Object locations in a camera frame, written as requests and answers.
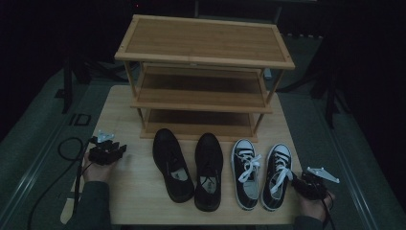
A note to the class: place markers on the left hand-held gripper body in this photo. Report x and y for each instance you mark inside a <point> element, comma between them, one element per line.
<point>100,155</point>

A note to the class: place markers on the metal floor rail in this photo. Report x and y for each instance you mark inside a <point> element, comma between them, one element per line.
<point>354,179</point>
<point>28,179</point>

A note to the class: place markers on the black metal stand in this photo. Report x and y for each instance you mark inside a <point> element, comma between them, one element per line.
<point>331,96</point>
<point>67,86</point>

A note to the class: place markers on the person's right hand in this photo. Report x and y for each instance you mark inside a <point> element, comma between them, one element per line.
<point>316,209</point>

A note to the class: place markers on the person's left hand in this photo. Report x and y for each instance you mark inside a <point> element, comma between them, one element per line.
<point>95,172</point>

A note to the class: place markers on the black leather shoe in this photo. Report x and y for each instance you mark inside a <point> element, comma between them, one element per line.
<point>169,150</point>
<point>209,153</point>

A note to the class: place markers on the black white canvas sneaker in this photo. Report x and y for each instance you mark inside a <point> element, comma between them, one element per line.
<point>244,195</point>
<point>281,153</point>

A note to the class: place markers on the three-tier wooden shoe rack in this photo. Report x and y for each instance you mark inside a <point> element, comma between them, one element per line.
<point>204,41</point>

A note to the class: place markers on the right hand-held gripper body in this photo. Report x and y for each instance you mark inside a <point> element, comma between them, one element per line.
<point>312,188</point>

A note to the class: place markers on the grey metal frame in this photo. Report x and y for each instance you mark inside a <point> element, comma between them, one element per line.
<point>277,14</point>

